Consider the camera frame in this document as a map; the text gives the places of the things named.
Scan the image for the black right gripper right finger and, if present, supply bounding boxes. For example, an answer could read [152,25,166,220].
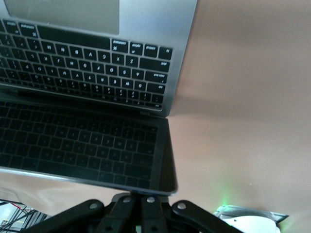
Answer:
[140,195,238,233]

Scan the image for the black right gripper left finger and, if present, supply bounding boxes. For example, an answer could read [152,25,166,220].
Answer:
[45,191,140,233]

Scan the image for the grey aluminium laptop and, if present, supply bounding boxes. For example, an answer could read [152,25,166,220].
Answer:
[0,0,199,197]

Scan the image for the brown table cover sheet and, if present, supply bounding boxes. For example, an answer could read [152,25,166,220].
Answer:
[0,0,311,233]

